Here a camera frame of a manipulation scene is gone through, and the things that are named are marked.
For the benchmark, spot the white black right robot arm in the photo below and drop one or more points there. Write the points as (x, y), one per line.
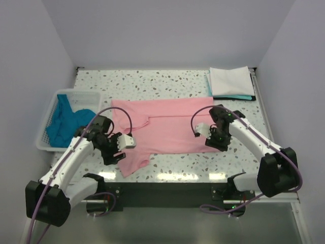
(278, 166)

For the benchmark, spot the blue t shirt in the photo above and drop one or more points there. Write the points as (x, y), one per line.
(65, 122)

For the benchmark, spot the folded white t shirt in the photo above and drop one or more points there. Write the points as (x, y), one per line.
(233, 82)

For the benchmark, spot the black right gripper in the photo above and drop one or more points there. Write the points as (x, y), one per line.
(221, 146)

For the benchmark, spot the folded black t shirt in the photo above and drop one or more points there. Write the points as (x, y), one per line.
(231, 84)

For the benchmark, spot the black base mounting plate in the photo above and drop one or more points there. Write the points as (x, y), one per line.
(102, 204)

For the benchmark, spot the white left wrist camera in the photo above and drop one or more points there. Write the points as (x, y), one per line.
(125, 141)

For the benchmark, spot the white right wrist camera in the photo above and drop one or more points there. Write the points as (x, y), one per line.
(202, 129)

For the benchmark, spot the pink t shirt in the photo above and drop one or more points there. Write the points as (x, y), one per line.
(159, 127)

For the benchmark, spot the aluminium frame rail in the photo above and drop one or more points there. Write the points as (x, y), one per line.
(279, 195)

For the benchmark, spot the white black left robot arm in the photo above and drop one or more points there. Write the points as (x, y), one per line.
(51, 198)

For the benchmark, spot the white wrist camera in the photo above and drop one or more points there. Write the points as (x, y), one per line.
(202, 129)
(125, 141)

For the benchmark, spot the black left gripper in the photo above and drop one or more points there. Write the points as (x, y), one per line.
(109, 158)

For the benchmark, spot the white plastic basket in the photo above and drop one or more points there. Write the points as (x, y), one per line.
(78, 99)

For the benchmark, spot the folded teal t shirt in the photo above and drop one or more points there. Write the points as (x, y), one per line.
(228, 97)

